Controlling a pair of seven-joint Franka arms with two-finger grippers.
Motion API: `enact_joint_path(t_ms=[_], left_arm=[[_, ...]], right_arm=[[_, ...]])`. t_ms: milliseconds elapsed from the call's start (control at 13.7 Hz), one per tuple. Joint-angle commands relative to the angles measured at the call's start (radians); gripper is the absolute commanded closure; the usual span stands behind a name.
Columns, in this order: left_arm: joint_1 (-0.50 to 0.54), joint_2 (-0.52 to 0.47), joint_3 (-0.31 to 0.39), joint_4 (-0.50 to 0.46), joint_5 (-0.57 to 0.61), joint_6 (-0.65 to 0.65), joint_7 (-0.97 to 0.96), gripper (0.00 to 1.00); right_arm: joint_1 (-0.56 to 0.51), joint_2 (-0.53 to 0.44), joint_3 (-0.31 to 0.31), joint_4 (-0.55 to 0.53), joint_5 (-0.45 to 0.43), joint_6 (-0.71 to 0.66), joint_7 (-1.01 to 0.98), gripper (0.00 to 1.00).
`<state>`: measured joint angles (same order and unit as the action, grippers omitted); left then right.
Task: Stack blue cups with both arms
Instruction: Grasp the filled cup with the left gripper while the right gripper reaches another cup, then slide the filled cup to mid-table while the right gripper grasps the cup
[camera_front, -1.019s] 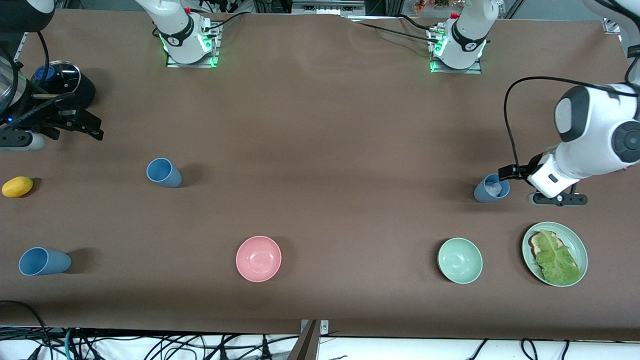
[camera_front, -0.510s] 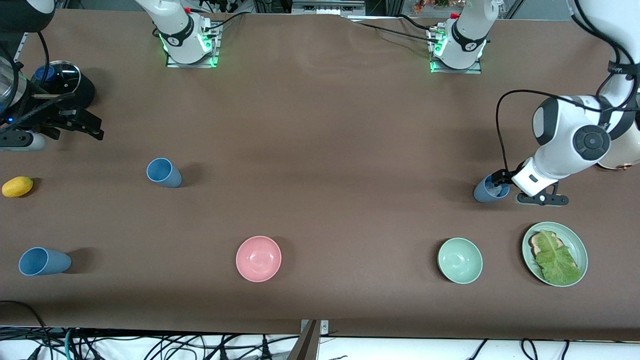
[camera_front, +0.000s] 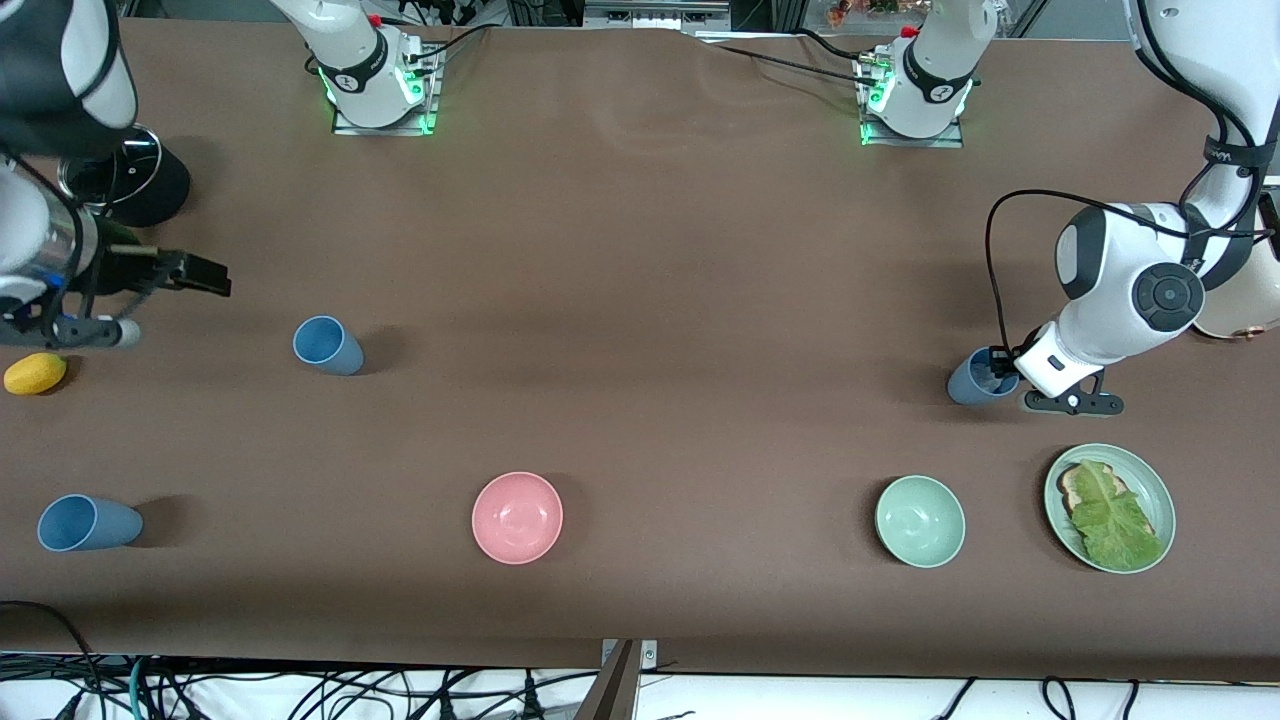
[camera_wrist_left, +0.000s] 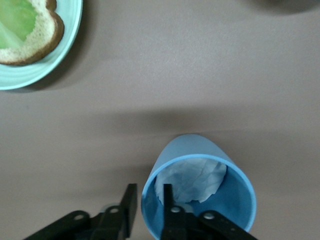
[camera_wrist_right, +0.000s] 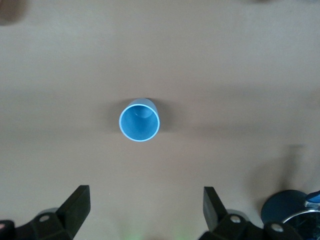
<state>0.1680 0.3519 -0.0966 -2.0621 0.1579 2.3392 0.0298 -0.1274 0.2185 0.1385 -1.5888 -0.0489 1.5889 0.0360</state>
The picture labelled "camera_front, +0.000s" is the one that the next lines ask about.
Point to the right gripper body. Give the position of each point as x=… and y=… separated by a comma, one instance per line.
x=118, y=270

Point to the blue cup with paper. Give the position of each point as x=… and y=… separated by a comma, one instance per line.
x=962, y=385

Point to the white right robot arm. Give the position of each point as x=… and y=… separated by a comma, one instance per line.
x=360, y=70

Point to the glass lid blue knob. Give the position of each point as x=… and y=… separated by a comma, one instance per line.
x=125, y=175

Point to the toast bread slice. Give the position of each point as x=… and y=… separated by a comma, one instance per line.
x=1068, y=485

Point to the yellow toy lemon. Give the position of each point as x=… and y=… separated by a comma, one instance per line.
x=35, y=374

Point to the green plate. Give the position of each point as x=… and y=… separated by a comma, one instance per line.
x=1150, y=490

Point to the green lettuce leaf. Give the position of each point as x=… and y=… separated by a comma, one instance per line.
x=1115, y=525

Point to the green bowl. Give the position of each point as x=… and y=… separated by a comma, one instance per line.
x=920, y=521

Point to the cream white pot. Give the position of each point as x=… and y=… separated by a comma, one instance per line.
x=1240, y=315

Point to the colourful toy food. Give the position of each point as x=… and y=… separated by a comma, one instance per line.
x=865, y=8

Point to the pink bowl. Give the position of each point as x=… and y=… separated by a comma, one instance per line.
x=517, y=518

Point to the brown table cover sheet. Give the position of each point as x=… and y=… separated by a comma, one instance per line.
x=640, y=600

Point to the dark metal bar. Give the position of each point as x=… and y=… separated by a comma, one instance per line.
x=612, y=690

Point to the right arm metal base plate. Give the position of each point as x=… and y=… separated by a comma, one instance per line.
x=385, y=128

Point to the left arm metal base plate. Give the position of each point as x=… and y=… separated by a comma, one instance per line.
x=910, y=142

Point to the silver metal bracket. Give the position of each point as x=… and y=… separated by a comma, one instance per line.
x=650, y=655

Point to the silver network switch box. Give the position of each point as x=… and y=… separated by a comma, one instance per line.
x=655, y=14

